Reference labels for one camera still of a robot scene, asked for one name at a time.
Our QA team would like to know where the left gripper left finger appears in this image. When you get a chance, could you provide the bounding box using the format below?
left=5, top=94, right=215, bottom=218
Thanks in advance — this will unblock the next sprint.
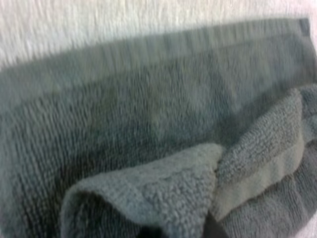
left=141, top=226, right=164, bottom=238

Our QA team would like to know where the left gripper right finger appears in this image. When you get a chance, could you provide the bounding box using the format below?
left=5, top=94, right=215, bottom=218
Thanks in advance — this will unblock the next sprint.
left=204, top=212, right=224, bottom=238

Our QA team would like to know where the dark grey-green towel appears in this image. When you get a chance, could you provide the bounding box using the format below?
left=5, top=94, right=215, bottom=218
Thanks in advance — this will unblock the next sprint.
left=0, top=17, right=317, bottom=238

